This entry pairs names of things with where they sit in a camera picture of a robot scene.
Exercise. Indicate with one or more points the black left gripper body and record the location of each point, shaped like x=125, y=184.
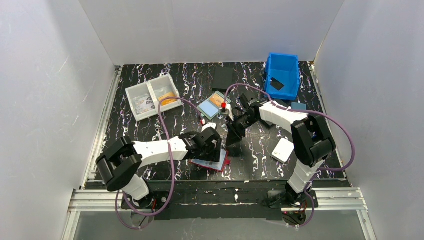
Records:
x=216, y=152

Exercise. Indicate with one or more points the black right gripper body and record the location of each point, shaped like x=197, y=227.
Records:
x=238, y=124

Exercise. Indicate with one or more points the red card holder wallet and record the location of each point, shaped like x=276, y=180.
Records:
x=212, y=162

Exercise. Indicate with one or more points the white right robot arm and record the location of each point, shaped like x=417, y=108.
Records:
x=311, y=137

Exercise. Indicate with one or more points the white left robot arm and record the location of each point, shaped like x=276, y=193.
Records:
x=118, y=165

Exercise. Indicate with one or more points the green open card wallet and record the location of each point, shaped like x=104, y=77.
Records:
x=212, y=106

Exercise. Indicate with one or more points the black card in bin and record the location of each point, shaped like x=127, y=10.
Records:
x=276, y=84

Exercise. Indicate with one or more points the white card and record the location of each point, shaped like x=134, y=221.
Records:
x=283, y=150

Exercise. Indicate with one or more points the orange card in tray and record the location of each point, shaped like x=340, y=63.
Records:
x=167, y=98

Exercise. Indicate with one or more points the patterned card in tray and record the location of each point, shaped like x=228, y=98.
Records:
x=143, y=104

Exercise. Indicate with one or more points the dark grey flat wallet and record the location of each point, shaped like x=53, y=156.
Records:
x=284, y=103

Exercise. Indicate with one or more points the black wallet at back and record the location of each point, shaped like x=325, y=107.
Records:
x=222, y=78

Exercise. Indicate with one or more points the blue snap wallet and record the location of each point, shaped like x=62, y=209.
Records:
x=298, y=106

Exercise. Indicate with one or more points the blue plastic bin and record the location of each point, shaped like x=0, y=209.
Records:
x=285, y=68

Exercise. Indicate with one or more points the clear two-compartment tray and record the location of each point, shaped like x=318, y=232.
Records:
x=153, y=88

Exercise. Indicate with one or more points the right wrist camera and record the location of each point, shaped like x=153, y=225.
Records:
x=226, y=110

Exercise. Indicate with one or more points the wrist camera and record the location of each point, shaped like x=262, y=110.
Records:
x=226, y=110
x=206, y=125

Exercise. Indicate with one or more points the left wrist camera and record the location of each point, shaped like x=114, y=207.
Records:
x=206, y=125

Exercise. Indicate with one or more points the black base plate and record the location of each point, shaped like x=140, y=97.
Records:
x=233, y=200

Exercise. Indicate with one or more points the aluminium frame rail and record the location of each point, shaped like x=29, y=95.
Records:
x=342, y=212

